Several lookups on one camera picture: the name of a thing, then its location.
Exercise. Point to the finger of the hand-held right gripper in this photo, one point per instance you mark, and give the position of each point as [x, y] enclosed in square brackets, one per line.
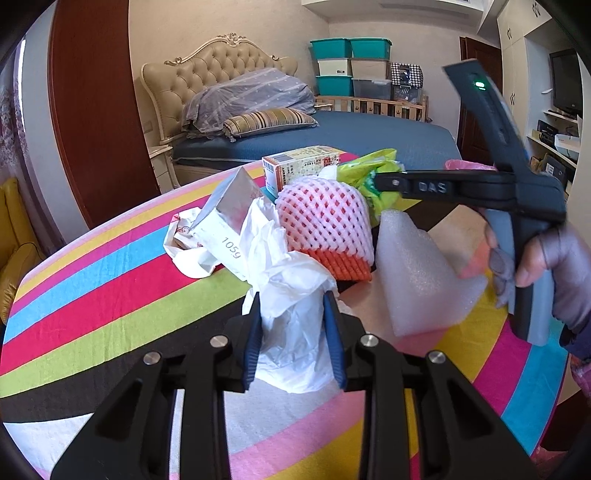
[390, 183]

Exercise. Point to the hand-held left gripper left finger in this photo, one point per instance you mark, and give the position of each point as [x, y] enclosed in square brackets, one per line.
[253, 350]

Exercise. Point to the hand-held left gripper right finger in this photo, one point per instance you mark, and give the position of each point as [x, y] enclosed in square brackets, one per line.
[333, 346]

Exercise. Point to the green plastic wrapper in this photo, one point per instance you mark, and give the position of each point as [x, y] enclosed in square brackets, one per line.
[360, 170]

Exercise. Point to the white thin plastic bag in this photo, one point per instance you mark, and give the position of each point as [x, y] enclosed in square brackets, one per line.
[291, 323]

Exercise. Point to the pink bin with plastic liner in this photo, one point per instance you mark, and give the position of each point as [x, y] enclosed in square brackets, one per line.
[461, 165]

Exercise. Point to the pink foam fruit net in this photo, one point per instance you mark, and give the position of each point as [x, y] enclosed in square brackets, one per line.
[323, 217]

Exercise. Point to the beige printed carton box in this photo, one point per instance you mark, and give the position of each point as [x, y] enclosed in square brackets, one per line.
[295, 166]

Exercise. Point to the person's right forearm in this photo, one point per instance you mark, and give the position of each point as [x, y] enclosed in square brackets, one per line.
[577, 341]

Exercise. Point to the person's right hand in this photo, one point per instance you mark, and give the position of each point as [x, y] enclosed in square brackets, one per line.
[568, 272]

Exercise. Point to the black safe box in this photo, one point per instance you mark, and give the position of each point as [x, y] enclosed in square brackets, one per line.
[554, 168]

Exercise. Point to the bed with blue sheet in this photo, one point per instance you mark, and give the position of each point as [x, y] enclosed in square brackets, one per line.
[369, 134]

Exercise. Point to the black shelf box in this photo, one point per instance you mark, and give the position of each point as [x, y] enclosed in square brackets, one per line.
[545, 129]

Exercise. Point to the dark brown room door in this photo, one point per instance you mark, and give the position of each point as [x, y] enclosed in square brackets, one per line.
[468, 129]

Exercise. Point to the white shelf box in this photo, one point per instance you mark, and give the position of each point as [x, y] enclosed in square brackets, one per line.
[567, 144]

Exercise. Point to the wooden cot railing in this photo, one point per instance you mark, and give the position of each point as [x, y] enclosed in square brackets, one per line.
[369, 106]

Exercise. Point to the white foam sheet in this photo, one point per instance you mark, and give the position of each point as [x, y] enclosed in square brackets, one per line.
[415, 277]

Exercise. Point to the black white checkered bag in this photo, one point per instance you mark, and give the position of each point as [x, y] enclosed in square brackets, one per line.
[406, 74]

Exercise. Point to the white red-printed plastic bag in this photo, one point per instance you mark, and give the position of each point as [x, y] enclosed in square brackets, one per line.
[184, 258]

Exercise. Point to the white box with silver inside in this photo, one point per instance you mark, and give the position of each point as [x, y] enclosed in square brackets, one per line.
[221, 240]

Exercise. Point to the black television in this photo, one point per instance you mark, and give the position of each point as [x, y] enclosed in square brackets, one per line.
[567, 83]

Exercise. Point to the gold striped pillow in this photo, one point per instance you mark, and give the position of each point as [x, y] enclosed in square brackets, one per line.
[268, 121]

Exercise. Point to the stack of plastic storage boxes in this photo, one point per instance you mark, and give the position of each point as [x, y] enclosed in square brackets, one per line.
[330, 48]

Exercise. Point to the colourful striped tablecloth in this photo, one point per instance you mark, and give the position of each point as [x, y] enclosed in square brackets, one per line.
[115, 295]

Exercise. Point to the grey-blue striped duvet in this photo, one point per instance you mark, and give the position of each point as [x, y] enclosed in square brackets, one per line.
[254, 92]

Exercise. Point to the cream nightstand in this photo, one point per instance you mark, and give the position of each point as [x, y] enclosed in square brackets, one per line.
[161, 168]

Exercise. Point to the beige tufted bed headboard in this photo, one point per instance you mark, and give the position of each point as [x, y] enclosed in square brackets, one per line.
[207, 69]

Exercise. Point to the yellow leather armchair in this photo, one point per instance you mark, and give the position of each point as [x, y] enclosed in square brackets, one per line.
[18, 267]

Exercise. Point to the reddish brown wooden panel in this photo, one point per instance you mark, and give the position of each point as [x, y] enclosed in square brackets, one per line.
[101, 115]

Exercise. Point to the lace patterned curtain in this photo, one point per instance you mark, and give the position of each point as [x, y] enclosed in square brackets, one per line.
[7, 134]

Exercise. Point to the cream built-in wall cabinet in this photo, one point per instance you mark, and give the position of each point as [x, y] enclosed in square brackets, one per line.
[517, 60]

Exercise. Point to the wall socket panel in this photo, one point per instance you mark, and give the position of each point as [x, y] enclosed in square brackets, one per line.
[148, 128]

